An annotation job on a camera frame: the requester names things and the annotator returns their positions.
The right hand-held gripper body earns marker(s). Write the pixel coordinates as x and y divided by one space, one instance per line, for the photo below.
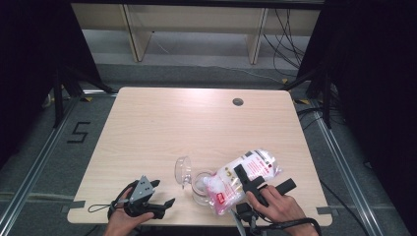
246 213

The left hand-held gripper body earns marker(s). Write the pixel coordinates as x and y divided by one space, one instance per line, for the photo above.
141 189

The red and white sugar pouch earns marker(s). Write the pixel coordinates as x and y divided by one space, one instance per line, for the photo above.
226 190

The clear glass jar with lid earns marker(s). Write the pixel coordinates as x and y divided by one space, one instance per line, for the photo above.
183 172

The person's right hand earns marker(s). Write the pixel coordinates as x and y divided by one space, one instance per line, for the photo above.
282 209

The person's left hand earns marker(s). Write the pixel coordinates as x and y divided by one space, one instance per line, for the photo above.
123 223

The gray tape strip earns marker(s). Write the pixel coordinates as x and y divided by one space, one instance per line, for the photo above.
327 210
73 206

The gray round table grommet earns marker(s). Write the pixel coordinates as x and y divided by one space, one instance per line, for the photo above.
238 102

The black metal stand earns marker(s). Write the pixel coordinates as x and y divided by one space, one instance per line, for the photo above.
58 98
327 101

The black curtain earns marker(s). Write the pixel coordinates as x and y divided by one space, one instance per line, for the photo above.
29 65
377 82

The beige wooden shelf unit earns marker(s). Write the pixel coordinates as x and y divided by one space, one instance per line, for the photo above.
196 16

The aluminium floor rail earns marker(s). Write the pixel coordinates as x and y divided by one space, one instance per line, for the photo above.
36 167
341 164

